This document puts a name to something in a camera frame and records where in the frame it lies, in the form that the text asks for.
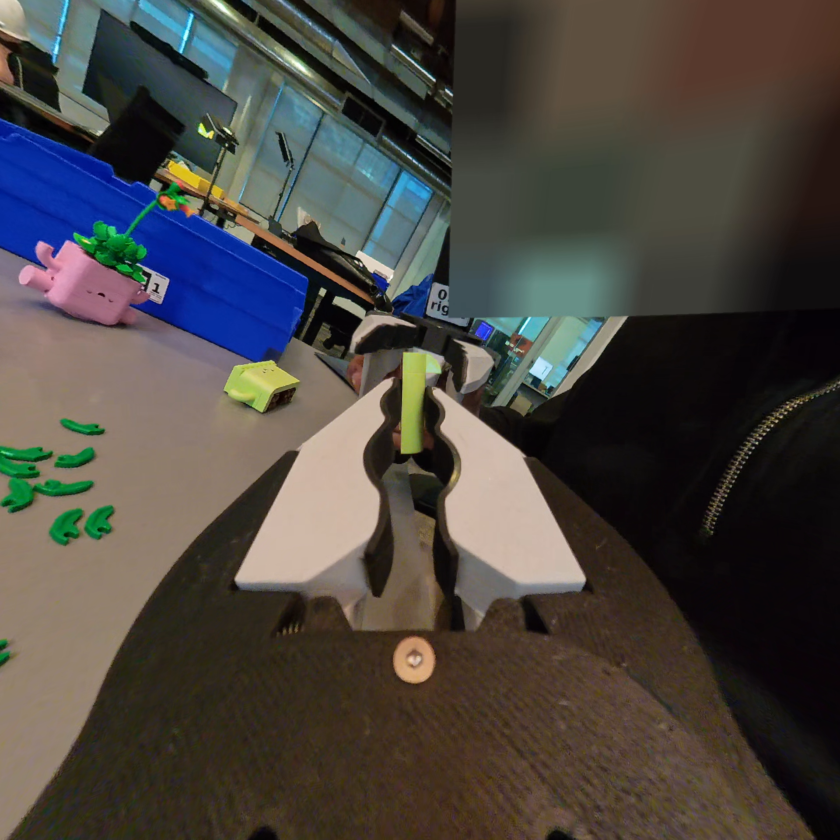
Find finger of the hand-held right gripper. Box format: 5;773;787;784
445;340;501;401
350;314;424;400

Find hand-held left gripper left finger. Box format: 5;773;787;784
234;378;403;630

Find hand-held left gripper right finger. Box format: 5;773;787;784
425;386;588;632

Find lime two-by-four studded plate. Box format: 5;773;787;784
400;351;427;454

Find large lime brick assembly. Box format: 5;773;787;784
223;360;301;414

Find black bag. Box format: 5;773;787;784
289;222;391;309

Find person's dark clothing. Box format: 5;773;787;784
479;315;840;840

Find blue plastic bin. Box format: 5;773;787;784
0;118;309;358

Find wooden office desk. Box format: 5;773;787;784
152;167;395;349

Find scattered green leaf pieces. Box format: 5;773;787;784
0;419;116;667

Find yellow box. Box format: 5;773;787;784
164;159;225;199

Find black tripod stand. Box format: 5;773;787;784
197;113;242;221

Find pink toy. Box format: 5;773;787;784
18;182;198;327

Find black chair back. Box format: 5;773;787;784
88;85;186;186

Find black computer monitor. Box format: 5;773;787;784
82;10;238;175

